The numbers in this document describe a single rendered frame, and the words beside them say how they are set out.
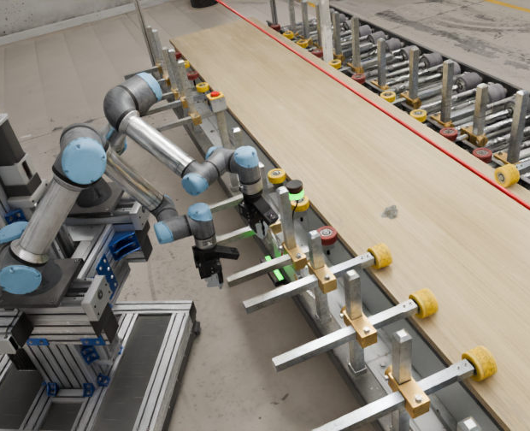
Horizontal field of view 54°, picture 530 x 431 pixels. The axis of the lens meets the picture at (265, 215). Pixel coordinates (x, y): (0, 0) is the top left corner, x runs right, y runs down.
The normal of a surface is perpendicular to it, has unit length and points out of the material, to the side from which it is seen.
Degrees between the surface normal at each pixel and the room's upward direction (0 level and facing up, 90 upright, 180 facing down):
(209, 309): 0
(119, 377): 0
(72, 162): 84
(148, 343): 0
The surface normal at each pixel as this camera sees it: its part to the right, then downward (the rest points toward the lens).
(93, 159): 0.44, 0.40
